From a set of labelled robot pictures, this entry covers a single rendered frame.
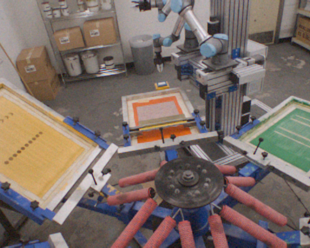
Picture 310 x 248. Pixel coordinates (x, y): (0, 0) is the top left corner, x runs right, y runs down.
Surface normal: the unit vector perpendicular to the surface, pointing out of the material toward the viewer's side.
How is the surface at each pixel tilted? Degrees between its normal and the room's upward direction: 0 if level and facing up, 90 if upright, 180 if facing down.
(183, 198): 0
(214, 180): 0
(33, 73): 91
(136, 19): 90
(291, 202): 0
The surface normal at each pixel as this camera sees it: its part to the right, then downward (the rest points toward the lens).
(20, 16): 0.14, 0.56
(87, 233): -0.11, -0.81
